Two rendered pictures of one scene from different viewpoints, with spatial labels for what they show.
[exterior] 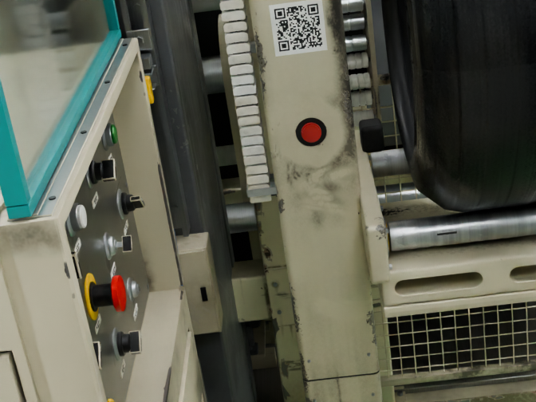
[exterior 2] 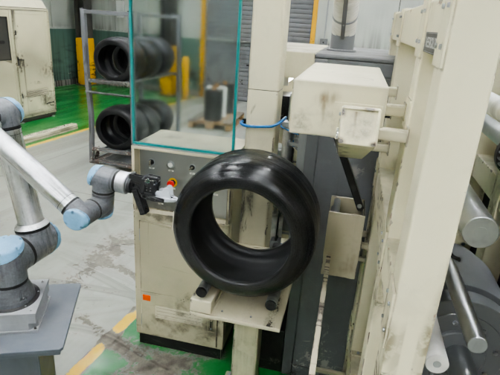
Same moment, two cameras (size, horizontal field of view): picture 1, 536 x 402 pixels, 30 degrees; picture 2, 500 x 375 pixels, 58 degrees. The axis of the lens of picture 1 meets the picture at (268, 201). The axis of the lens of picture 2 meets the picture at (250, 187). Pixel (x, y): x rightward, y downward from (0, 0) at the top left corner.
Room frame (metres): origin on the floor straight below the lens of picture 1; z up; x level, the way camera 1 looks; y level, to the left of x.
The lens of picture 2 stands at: (1.70, -1.99, 1.92)
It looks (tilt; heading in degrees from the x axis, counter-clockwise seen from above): 20 degrees down; 98
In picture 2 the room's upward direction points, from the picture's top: 4 degrees clockwise
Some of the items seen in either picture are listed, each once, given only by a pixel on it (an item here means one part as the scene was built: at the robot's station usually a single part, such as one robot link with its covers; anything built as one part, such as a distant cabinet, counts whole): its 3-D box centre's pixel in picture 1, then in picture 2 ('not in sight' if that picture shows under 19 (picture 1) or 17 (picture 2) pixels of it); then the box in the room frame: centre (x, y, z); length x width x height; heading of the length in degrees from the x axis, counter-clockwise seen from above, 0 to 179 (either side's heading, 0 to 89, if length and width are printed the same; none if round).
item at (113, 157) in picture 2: not in sight; (137, 93); (-0.61, 3.46, 0.96); 1.36 x 0.71 x 1.92; 80
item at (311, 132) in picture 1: (311, 131); not in sight; (1.40, -0.08, 1.06); 0.03 x 0.02 x 0.03; 87
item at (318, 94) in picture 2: not in sight; (340, 95); (1.75, -0.48, 1.71); 0.61 x 0.25 x 0.15; 87
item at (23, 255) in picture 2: not in sight; (7, 259); (0.44, -0.46, 0.89); 0.17 x 0.15 x 0.18; 81
